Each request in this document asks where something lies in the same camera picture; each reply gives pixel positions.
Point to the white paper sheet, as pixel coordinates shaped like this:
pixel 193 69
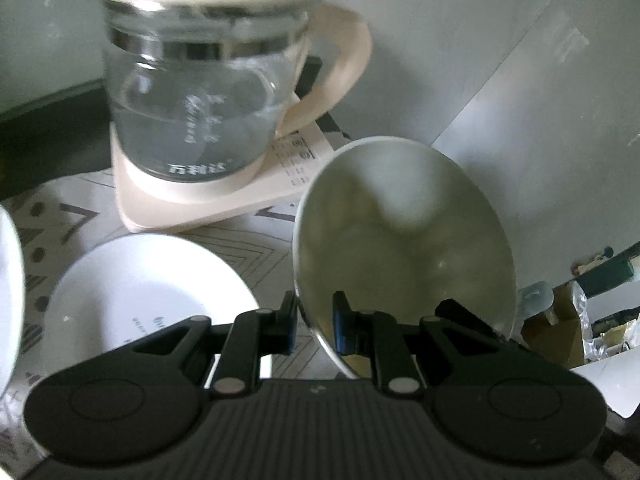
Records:
pixel 620 380

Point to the large white plate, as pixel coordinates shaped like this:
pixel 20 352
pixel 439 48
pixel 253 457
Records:
pixel 7 310

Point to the brown cardboard box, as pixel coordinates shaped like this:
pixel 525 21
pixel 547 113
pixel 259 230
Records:
pixel 550 332

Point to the grey-green ceramic bowl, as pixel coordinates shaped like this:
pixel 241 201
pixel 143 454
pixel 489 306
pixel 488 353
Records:
pixel 400 220

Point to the white patterned table cloth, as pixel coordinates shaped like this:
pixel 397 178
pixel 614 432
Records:
pixel 65 210

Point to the cream kettle base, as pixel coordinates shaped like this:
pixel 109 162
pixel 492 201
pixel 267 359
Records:
pixel 175 205

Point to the white plate with small print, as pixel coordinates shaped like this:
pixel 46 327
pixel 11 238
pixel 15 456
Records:
pixel 140 280

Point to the pale blue round object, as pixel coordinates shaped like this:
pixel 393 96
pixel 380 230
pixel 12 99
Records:
pixel 535 300

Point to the glass kettle cream lid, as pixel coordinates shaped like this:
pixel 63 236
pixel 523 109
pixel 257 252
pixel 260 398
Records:
pixel 190 85

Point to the clear plastic bag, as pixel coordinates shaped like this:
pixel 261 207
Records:
pixel 612 325

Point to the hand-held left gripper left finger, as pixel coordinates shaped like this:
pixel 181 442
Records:
pixel 289 322

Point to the dark green object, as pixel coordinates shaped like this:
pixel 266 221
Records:
pixel 615 267

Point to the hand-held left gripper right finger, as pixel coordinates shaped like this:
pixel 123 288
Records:
pixel 341 322

